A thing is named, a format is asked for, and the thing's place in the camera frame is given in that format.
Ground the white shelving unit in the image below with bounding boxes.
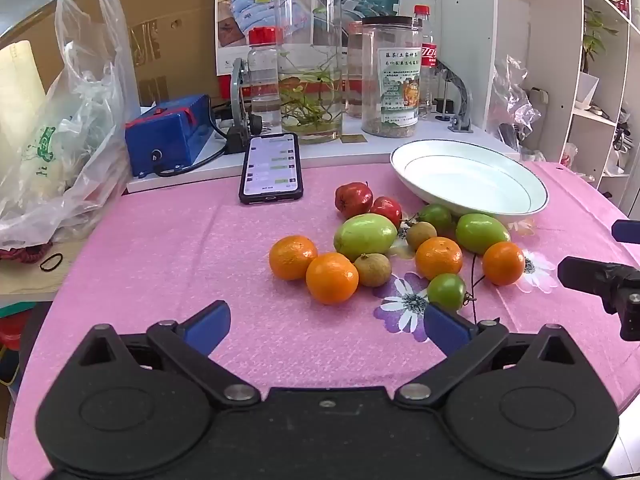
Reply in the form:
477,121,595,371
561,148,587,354
492,0,640,211

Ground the red-label soda bottle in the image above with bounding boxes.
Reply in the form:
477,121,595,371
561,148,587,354
413,5,439,117

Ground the clear jar with black lid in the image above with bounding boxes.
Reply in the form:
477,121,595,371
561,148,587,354
360,16,423,138

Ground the orange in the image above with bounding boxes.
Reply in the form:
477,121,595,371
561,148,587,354
415,236,464,281
482,241,526,287
269,235,319,281
306,252,360,306

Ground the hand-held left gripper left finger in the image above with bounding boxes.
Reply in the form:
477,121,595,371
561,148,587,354
70,300,262,407

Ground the potted plant in white pot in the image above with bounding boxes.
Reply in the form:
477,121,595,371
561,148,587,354
575,5,621,111

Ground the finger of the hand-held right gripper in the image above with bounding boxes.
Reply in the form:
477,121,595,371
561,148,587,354
557,256,640,342
612,219,640,244

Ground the white plate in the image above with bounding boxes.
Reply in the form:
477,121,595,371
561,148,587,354
390,140,550,217

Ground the clear plastic jar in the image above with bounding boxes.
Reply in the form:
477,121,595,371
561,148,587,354
346,21,364,120

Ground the clear plastic bag green print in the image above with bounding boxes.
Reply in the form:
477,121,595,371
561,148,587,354
0,0,141,251

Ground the blue box device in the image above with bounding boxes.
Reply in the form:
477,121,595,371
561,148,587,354
124,94,213,178

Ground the small clear red-capped bottle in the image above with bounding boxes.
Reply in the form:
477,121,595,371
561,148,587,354
247,26,283,133

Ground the white riser board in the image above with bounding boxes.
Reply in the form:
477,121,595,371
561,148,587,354
126,120,523,194

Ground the crumpled clear plastic bag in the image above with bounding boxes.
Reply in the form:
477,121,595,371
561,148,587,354
487,55,543,153

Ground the green mango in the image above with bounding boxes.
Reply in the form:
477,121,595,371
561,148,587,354
455,213,512,256
333,213,399,262

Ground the tall glass vase with plant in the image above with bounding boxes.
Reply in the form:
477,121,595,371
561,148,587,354
274,0,346,145

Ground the wall poster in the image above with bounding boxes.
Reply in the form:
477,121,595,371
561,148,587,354
215,0,416,78

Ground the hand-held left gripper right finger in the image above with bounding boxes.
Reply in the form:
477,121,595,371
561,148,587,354
394,302,581,408

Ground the black cable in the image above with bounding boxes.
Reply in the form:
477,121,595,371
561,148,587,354
154,102,251,178

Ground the grey metal clamp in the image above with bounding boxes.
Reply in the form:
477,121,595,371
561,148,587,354
435,60,473,133

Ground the grey plastic bracket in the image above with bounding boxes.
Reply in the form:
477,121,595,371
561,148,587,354
230,58,251,136

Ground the pink floral tablecloth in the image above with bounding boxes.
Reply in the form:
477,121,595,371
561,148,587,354
7,160,640,480

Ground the green tomato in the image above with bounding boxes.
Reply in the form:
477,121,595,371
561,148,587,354
417,203,453,233
427,273,468,312

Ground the cardboard box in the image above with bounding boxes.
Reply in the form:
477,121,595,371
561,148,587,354
0,0,221,111

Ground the black smartphone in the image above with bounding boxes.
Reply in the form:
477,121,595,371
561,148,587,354
238,132,305,205

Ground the red apple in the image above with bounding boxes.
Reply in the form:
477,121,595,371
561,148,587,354
370,196,404,228
334,182,374,220

